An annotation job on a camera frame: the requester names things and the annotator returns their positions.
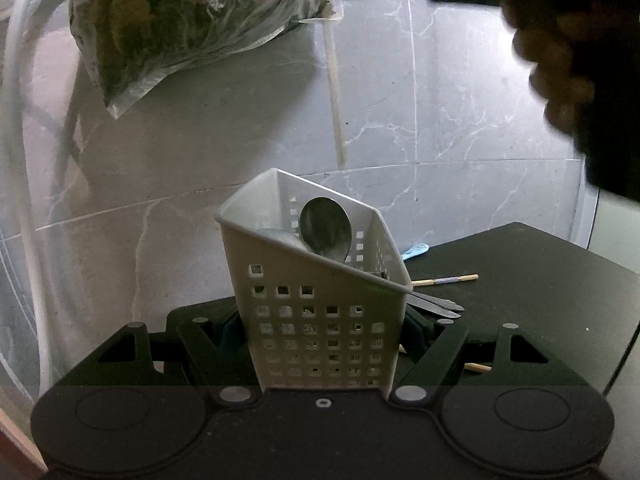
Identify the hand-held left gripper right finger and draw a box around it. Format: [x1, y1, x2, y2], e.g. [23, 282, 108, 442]
[389, 307, 568, 405]

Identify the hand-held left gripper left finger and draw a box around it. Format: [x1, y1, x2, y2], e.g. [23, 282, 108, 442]
[97, 310, 256, 403]

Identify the green-handled knife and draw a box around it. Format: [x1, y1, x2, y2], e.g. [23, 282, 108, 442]
[406, 301, 462, 319]

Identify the steel table knife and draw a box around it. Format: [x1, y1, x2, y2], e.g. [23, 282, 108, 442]
[412, 293, 466, 312]

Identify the white perforated utensil basket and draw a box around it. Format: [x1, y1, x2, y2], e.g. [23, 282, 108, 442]
[214, 167, 413, 392]

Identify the plain wooden chopstick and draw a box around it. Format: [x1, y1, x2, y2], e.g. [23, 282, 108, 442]
[397, 344, 493, 374]
[322, 2, 348, 170]

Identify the large steel spoon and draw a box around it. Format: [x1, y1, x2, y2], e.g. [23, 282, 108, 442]
[299, 196, 352, 263]

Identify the person's right hand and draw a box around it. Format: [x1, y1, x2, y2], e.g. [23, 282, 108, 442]
[501, 0, 598, 137]

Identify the purple-banded wooden chopstick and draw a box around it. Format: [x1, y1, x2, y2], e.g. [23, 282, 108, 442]
[411, 274, 480, 287]

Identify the plastic bag of dried herbs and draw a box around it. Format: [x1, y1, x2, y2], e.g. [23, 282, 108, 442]
[67, 0, 346, 121]

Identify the white hose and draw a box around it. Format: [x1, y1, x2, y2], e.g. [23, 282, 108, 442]
[0, 0, 86, 396]

